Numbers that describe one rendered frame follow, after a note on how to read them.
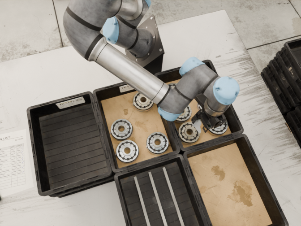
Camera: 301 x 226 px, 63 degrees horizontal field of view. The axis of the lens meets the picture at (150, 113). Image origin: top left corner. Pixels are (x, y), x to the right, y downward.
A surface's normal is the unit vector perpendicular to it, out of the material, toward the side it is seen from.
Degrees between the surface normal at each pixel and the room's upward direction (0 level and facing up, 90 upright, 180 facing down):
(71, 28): 53
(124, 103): 0
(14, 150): 0
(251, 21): 0
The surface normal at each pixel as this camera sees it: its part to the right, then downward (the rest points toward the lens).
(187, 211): 0.02, -0.37
